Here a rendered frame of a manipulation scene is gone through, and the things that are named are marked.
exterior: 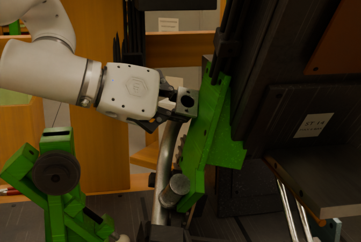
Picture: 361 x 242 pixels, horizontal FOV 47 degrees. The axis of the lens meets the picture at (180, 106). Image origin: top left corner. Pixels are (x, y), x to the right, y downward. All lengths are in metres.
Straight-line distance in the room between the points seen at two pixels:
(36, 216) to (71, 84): 0.42
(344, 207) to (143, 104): 0.35
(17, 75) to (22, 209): 0.44
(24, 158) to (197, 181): 0.28
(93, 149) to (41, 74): 0.42
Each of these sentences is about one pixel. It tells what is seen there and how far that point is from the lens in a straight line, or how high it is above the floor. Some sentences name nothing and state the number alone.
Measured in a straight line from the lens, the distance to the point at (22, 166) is 0.73.
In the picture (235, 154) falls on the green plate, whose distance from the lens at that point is 0.73.
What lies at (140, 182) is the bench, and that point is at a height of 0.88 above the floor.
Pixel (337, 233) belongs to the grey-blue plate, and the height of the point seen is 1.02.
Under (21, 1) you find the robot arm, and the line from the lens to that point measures 0.63.
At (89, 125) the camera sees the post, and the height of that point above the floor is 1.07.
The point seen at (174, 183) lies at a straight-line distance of 0.71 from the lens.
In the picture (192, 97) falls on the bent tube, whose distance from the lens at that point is 0.77.
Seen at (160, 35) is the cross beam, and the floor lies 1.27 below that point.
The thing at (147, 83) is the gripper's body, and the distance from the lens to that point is 0.74.
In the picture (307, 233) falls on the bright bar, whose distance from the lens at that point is 0.75.
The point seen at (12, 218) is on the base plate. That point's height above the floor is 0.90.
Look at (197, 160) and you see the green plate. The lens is 0.71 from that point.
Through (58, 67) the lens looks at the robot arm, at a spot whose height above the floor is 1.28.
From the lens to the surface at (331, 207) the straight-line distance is 0.60.
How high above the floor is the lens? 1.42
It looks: 18 degrees down
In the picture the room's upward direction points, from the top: straight up
